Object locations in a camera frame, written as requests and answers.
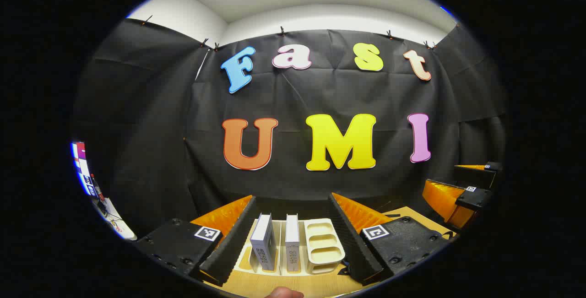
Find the colourful striped panel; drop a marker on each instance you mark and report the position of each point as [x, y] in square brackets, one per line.
[82, 165]

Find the white cover book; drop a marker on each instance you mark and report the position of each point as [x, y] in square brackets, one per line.
[292, 243]

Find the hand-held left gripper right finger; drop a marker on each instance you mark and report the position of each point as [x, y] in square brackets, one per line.
[350, 238]

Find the row of black cloth clips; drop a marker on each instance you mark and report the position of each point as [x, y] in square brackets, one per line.
[282, 30]

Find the grey cover book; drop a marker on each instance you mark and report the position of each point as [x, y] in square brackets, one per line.
[263, 243]

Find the cream plastic bookshelf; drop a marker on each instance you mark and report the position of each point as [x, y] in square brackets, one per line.
[322, 243]

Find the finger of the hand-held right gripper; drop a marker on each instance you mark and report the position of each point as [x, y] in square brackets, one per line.
[474, 199]
[476, 178]

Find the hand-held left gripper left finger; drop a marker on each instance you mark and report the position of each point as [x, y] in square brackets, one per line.
[231, 238]

